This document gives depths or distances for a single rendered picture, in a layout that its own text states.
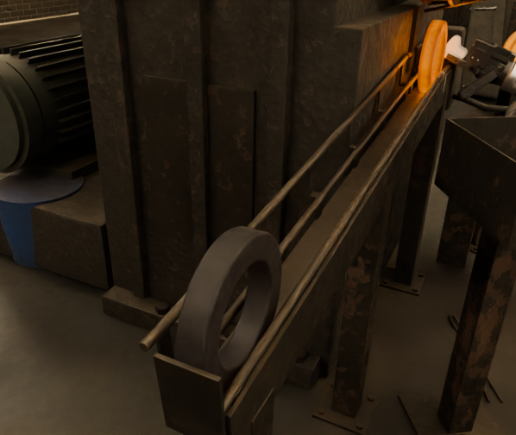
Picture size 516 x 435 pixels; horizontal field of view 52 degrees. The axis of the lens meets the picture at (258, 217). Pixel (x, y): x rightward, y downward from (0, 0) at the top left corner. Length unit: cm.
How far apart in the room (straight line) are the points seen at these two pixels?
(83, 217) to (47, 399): 55
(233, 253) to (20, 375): 112
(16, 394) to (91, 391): 18
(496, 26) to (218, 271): 384
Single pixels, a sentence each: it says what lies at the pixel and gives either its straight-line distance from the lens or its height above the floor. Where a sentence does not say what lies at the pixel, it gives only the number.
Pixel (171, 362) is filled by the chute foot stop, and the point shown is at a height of 65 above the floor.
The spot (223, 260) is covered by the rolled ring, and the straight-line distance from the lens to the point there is 51.
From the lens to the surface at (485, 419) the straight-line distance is 146.
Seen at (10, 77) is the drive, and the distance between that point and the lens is 185.
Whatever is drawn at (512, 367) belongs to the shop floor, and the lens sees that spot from 164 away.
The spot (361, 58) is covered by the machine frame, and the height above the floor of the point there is 82.
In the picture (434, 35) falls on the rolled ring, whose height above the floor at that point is 81.
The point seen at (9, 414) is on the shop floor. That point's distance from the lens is 147.
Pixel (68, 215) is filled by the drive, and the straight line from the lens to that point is 175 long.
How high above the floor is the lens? 101
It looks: 27 degrees down
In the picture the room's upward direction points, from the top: 1 degrees clockwise
